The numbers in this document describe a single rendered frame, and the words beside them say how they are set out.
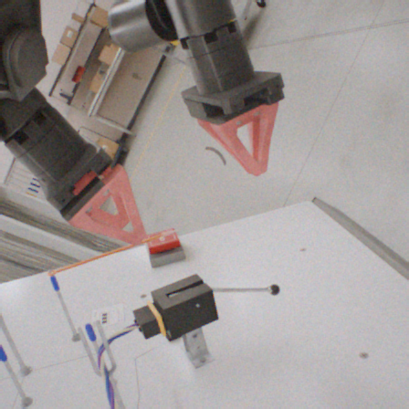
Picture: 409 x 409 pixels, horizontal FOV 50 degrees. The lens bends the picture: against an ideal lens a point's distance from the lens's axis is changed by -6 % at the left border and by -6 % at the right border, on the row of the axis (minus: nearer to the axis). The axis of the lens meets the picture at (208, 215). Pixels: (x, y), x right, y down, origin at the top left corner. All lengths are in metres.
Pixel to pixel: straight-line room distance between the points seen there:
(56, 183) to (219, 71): 0.17
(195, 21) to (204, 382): 0.36
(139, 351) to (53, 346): 0.13
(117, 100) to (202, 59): 8.26
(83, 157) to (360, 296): 0.37
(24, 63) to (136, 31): 0.15
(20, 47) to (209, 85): 0.17
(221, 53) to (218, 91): 0.04
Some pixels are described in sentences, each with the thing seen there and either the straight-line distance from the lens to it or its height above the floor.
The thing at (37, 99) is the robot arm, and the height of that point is 1.35.
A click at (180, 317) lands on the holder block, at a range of 0.48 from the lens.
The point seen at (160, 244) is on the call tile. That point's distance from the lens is 0.72.
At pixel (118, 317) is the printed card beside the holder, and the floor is 1.16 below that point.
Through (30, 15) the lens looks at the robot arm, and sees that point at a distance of 0.36.
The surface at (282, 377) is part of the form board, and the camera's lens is 0.50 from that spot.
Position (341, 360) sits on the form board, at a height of 0.98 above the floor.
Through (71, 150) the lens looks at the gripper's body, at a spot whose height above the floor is 1.31.
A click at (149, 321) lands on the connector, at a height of 1.17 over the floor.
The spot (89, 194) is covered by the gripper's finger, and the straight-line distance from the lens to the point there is 0.40.
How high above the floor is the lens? 1.33
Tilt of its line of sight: 22 degrees down
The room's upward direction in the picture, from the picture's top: 66 degrees counter-clockwise
